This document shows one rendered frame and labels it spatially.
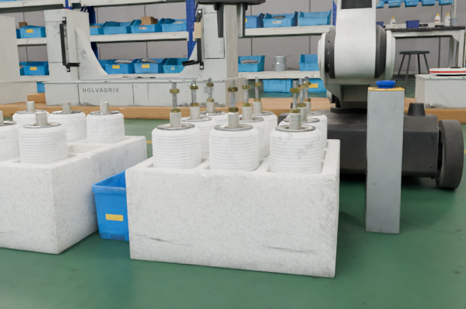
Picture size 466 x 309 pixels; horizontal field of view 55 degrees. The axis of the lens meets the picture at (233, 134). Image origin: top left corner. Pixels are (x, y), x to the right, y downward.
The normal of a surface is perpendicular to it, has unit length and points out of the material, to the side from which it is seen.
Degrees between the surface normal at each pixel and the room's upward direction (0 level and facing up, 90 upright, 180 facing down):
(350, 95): 81
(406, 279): 0
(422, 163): 90
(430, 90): 90
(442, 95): 90
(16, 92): 90
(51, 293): 0
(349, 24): 47
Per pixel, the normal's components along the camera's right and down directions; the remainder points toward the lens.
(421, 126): -0.21, -0.58
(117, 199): -0.29, 0.19
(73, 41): 0.96, 0.02
